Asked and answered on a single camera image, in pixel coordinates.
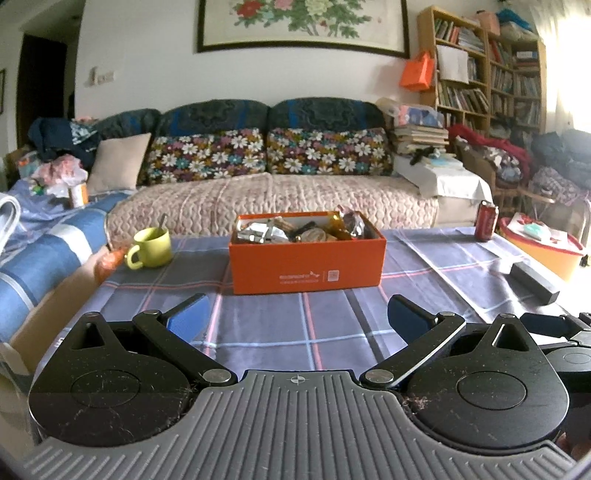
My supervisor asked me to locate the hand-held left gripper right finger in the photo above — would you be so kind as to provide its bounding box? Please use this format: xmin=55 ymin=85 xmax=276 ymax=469
xmin=360 ymin=295 xmax=539 ymax=389

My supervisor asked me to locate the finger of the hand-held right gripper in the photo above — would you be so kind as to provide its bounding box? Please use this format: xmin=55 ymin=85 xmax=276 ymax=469
xmin=521 ymin=313 xmax=591 ymax=344

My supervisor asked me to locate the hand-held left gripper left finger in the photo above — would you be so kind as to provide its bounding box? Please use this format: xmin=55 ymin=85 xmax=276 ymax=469
xmin=65 ymin=294 xmax=238 ymax=387

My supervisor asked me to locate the orange cardboard box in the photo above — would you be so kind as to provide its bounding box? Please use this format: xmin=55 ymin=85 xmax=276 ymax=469
xmin=229 ymin=211 xmax=387 ymax=295

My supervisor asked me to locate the pile of mixed snack packets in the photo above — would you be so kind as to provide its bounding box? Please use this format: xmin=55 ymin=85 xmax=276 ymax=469
xmin=233 ymin=210 xmax=377 ymax=244

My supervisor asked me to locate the black rectangular box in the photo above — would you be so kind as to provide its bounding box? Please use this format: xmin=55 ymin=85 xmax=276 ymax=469
xmin=509 ymin=261 xmax=561 ymax=304

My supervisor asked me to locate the yellow tub with red lid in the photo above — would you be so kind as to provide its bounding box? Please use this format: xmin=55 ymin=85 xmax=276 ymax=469
xmin=499 ymin=212 xmax=587 ymax=282

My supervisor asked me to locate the green ceramic mug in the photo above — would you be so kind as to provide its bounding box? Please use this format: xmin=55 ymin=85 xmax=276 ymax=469
xmin=126 ymin=227 xmax=174 ymax=271

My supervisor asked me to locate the plaid tablecloth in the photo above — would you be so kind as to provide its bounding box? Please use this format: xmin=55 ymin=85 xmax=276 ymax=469
xmin=60 ymin=226 xmax=591 ymax=374

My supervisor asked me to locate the orange red wrapper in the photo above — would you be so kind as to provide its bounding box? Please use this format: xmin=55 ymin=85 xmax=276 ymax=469
xmin=95 ymin=247 xmax=127 ymax=282

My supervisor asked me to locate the red soda can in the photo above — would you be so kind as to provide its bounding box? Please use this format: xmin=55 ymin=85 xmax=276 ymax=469
xmin=475 ymin=200 xmax=499 ymax=241

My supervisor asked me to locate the white cloth covered table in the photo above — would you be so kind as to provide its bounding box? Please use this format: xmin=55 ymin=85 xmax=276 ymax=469
xmin=392 ymin=154 xmax=495 ymax=204

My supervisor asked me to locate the pink quilted sofa cover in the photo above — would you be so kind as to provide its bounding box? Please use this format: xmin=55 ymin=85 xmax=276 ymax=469
xmin=108 ymin=173 xmax=439 ymax=236

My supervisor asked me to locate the wicker chair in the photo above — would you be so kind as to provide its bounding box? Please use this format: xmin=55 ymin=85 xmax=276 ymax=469
xmin=457 ymin=143 xmax=555 ymax=208

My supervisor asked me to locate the pile of dark clothes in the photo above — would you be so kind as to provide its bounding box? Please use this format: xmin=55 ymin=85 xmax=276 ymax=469
xmin=531 ymin=129 xmax=591 ymax=204

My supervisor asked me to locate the beige pillow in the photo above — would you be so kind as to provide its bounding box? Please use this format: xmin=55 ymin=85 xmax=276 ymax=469
xmin=87 ymin=133 xmax=152 ymax=195

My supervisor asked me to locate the stack of books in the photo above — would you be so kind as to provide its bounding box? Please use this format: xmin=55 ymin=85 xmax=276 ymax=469
xmin=392 ymin=124 xmax=451 ymax=155

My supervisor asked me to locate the red cloth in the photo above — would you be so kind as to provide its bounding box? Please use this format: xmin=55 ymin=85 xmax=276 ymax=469
xmin=450 ymin=124 xmax=529 ymax=162

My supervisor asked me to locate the pink plastic bag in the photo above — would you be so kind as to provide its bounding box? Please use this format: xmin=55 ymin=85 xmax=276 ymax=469
xmin=37 ymin=154 xmax=88 ymax=195

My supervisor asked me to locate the dark blue patterned sofa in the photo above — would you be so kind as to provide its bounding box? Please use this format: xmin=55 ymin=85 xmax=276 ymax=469
xmin=92 ymin=97 xmax=393 ymax=185

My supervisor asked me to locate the plastic bag of tissue packs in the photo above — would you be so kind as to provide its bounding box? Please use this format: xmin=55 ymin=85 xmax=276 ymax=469
xmin=376 ymin=97 xmax=444 ymax=129

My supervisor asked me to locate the dark clothes heap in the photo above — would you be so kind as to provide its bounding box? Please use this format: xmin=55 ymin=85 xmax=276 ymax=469
xmin=28 ymin=115 xmax=100 ymax=162

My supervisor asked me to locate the orange paper bag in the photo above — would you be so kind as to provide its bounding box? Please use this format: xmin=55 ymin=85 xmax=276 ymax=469
xmin=399 ymin=51 xmax=437 ymax=92

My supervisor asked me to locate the wooden bookshelf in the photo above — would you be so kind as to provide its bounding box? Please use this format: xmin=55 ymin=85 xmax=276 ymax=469
xmin=418 ymin=6 xmax=548 ymax=134

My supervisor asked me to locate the framed flower painting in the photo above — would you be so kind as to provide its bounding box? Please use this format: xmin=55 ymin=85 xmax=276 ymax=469
xmin=197 ymin=0 xmax=411 ymax=58

